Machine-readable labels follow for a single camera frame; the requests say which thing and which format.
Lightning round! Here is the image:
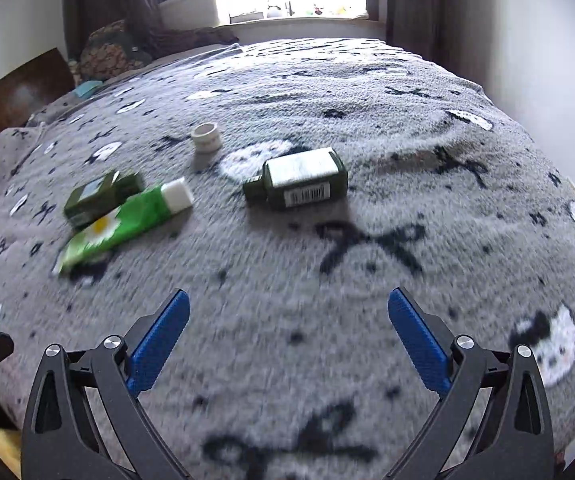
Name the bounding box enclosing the small dark green bottle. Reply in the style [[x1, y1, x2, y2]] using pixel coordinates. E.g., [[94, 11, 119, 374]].
[[64, 169, 145, 230]]

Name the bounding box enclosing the green tube white cap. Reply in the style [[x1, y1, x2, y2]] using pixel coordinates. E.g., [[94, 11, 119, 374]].
[[53, 178, 194, 275]]

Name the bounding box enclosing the white tape roll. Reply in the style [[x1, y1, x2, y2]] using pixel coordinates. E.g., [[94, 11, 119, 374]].
[[191, 122, 222, 154]]

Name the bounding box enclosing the large dark green bottle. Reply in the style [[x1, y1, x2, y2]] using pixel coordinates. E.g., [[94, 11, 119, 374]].
[[243, 148, 348, 210]]

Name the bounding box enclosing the yellow fluffy clothing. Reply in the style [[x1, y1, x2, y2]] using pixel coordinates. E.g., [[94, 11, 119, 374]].
[[0, 428, 22, 479]]

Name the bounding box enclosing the brown wooden headboard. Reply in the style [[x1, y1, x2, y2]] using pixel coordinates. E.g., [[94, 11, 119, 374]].
[[0, 48, 74, 132]]

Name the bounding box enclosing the teal small box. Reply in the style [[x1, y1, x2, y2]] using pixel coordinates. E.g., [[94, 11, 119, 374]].
[[74, 80, 104, 100]]

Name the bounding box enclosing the dark patterned pillow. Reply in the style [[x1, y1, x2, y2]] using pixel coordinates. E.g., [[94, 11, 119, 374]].
[[78, 21, 153, 81]]

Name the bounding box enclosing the grey patterned fleece blanket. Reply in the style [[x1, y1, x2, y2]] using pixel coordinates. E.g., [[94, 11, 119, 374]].
[[0, 39, 575, 479]]

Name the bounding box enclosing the dark grey curtain left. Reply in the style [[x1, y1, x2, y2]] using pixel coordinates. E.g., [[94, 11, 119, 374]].
[[63, 0, 238, 58]]

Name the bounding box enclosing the dark grey curtain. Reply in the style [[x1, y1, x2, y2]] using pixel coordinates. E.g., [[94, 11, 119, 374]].
[[63, 0, 238, 58], [364, 0, 449, 61]]

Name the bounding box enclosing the dark grey curtain right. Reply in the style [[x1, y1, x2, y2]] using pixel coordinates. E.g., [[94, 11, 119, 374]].
[[364, 0, 449, 61]]

